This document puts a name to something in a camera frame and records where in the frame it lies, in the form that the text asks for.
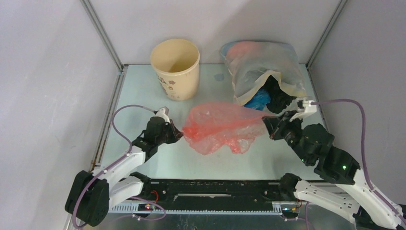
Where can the circuit board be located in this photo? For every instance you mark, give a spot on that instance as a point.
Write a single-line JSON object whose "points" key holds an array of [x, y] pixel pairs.
{"points": [[145, 207], [289, 213]]}

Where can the blue plastic trash bag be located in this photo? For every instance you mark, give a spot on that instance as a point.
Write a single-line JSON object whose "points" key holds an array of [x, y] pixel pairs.
{"points": [[259, 101]]}

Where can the beige plastic trash bin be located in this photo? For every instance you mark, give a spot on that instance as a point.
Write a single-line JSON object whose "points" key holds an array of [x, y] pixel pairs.
{"points": [[176, 64]]}

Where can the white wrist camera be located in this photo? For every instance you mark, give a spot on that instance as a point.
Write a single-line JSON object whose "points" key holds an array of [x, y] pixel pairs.
{"points": [[163, 113], [303, 108]]}

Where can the aluminium frame rail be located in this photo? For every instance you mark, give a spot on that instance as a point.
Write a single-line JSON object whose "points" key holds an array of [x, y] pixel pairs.
{"points": [[213, 196]]}

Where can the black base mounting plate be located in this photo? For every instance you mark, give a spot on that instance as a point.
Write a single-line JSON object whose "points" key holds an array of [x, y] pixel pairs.
{"points": [[246, 196]]}

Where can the red plastic trash bag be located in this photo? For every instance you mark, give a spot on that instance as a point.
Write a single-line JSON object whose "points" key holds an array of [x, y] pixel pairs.
{"points": [[210, 126]]}

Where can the left circuit board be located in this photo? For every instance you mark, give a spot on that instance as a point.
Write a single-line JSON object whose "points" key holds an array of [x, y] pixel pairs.
{"points": [[145, 207]]}

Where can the black plastic trash bag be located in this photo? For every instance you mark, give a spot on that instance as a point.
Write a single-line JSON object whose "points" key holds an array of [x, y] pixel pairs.
{"points": [[279, 100]]}

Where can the large translucent storage bag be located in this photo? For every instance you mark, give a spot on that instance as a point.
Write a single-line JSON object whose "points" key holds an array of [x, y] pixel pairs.
{"points": [[251, 63]]}

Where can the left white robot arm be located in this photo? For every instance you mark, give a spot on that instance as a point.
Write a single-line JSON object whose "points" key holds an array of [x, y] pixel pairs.
{"points": [[111, 181]]}

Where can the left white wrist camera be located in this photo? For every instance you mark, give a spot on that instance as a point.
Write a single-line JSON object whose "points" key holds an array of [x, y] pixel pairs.
{"points": [[163, 113]]}

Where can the right circuit board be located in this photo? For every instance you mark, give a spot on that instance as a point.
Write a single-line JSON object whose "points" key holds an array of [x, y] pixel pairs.
{"points": [[289, 213]]}

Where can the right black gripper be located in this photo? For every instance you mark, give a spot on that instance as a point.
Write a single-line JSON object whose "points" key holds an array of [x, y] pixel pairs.
{"points": [[275, 127]]}

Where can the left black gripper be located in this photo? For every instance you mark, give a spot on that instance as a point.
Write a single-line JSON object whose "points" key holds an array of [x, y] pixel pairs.
{"points": [[176, 134]]}

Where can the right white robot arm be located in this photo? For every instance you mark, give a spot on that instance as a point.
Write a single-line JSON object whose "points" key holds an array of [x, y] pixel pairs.
{"points": [[365, 207]]}

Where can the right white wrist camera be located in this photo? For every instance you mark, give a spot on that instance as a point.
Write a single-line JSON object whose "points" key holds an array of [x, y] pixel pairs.
{"points": [[303, 108]]}

